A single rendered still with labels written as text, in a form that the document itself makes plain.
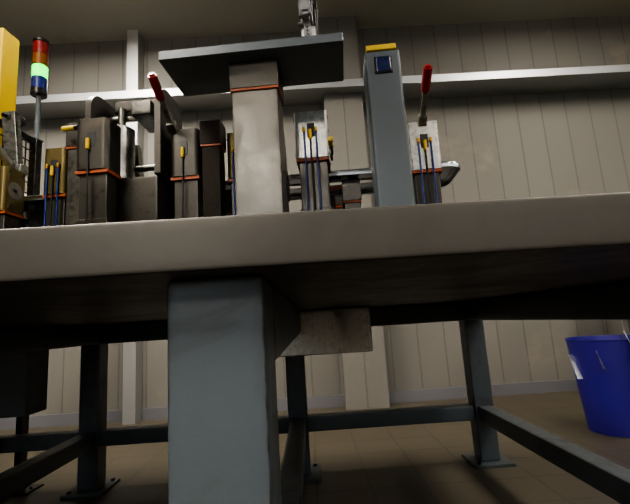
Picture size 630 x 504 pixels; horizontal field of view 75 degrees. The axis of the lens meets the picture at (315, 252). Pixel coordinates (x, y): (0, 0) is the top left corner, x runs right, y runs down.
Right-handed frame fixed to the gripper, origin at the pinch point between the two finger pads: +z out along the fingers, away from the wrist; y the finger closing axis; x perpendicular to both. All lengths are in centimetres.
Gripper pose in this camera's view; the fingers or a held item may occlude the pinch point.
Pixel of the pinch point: (310, 47)
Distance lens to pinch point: 99.8
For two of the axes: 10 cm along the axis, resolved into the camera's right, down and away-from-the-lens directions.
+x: -9.8, 0.9, 1.9
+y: 2.0, 1.5, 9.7
